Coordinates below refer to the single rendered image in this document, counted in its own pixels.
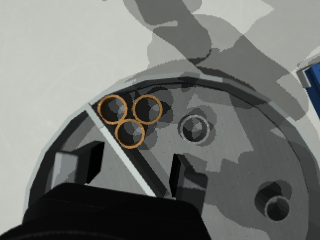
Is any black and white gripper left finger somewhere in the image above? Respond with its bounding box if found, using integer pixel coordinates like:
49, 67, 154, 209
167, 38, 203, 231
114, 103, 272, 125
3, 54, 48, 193
51, 140, 105, 189

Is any grey metal ring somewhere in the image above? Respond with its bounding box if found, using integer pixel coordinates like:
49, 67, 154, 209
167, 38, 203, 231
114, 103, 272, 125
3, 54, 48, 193
254, 188, 292, 223
178, 115, 210, 145

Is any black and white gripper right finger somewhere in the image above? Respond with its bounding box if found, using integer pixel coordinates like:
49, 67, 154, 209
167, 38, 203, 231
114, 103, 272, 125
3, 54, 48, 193
169, 153, 208, 216

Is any bronze ring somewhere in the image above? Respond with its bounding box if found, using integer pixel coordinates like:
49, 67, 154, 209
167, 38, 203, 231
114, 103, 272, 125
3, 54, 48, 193
97, 94, 130, 125
115, 118, 146, 149
132, 94, 163, 125

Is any blue square tray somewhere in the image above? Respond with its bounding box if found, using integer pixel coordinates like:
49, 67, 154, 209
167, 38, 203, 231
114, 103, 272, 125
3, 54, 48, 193
296, 62, 320, 120

